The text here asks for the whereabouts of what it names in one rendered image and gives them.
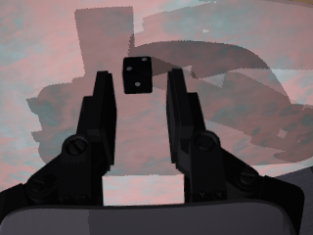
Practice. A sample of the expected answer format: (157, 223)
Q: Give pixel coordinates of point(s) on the black die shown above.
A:
(137, 75)

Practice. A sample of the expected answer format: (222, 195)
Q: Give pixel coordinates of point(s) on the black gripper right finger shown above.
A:
(209, 169)

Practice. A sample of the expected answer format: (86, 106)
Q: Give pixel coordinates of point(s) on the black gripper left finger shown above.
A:
(74, 177)

